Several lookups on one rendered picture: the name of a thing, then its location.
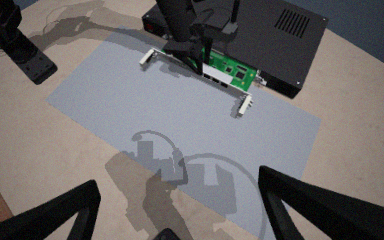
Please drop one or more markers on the green circuit board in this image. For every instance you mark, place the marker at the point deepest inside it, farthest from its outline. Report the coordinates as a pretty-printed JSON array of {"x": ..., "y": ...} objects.
[{"x": 243, "y": 74}]

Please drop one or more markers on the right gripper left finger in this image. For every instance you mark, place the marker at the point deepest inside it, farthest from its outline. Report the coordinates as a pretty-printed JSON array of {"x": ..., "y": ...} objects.
[{"x": 39, "y": 222}]

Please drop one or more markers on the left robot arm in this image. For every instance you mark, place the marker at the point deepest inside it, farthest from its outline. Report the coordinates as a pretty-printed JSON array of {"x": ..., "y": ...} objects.
[{"x": 28, "y": 57}]

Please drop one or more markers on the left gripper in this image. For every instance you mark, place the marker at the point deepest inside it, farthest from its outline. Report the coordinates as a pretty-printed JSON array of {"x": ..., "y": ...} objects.
[{"x": 188, "y": 35}]

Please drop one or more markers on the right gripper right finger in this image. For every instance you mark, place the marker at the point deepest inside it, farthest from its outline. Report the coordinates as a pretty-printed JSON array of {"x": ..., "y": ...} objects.
[{"x": 339, "y": 216}]

